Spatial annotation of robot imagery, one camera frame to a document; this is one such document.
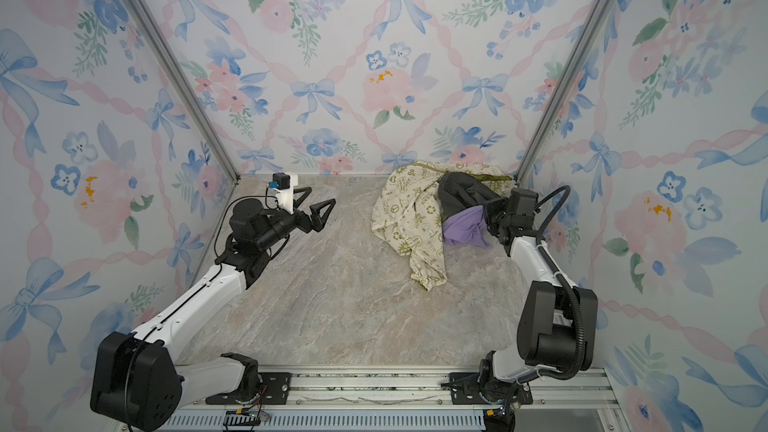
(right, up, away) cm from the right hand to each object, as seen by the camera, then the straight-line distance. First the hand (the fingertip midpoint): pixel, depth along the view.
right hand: (483, 199), depth 90 cm
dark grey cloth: (-6, +2, +7) cm, 9 cm away
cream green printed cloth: (-23, -5, +8) cm, 24 cm away
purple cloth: (-3, -8, +5) cm, 10 cm away
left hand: (-45, +1, -15) cm, 47 cm away
